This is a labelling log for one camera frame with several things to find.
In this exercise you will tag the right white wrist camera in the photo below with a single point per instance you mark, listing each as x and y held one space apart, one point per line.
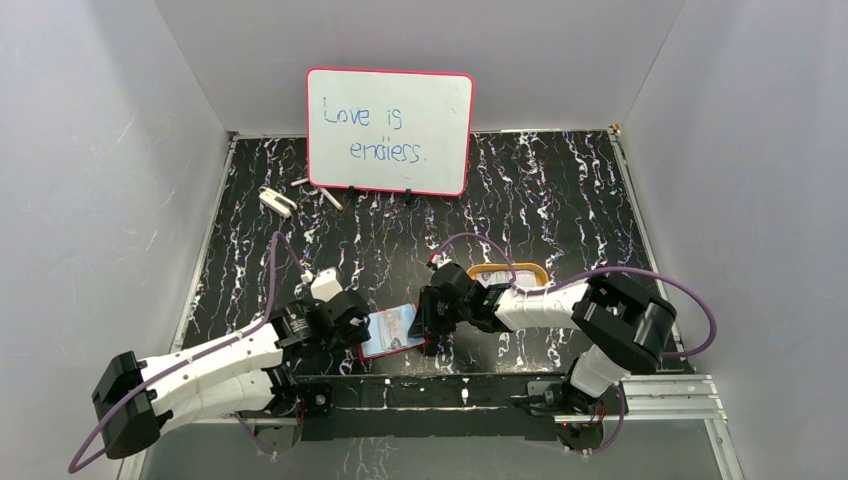
436 260

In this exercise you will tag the tan oval card tray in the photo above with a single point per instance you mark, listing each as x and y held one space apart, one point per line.
475 269

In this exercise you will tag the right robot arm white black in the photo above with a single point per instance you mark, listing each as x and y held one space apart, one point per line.
627 324

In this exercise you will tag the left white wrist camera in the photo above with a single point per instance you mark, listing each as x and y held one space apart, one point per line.
324 285

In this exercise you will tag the white board with red frame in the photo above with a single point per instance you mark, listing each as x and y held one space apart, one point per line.
389 130

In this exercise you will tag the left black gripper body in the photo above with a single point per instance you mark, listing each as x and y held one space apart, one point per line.
354 321

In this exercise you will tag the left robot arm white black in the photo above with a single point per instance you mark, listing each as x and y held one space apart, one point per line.
137 400

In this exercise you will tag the white board eraser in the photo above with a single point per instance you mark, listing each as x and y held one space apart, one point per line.
277 202

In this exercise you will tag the red leather card holder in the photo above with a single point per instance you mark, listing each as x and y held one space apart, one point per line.
392 331

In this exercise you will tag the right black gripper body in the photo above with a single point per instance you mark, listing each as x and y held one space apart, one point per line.
447 315

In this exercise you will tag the cards in tray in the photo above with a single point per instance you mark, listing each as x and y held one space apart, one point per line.
524 278

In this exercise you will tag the white marker pen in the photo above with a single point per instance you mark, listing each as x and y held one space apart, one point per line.
331 198

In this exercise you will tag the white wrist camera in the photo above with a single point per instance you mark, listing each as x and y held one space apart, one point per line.
324 285
436 260

